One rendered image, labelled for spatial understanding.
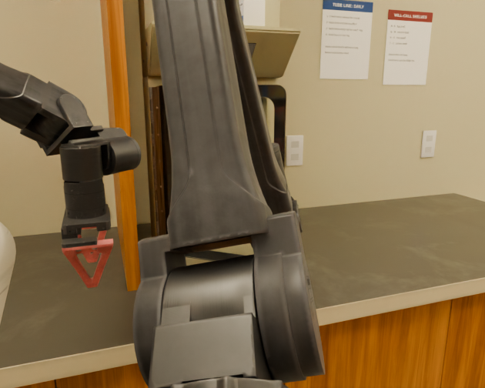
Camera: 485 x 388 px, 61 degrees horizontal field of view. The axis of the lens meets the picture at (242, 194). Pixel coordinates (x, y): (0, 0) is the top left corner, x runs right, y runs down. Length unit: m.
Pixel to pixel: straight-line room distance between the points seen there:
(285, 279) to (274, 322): 0.02
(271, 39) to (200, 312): 0.78
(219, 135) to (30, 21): 1.20
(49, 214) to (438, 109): 1.56
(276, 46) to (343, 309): 0.59
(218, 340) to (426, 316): 0.95
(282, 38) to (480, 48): 1.28
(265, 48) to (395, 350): 0.77
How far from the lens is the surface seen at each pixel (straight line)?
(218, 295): 0.24
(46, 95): 0.65
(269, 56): 0.99
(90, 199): 0.64
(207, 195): 0.25
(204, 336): 0.22
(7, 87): 0.64
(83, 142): 0.65
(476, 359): 1.34
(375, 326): 1.05
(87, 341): 0.84
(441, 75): 1.96
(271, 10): 1.08
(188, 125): 0.27
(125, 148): 0.68
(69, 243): 0.62
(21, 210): 1.47
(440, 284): 1.09
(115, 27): 0.90
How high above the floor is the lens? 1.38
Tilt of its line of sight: 14 degrees down
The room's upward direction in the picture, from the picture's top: straight up
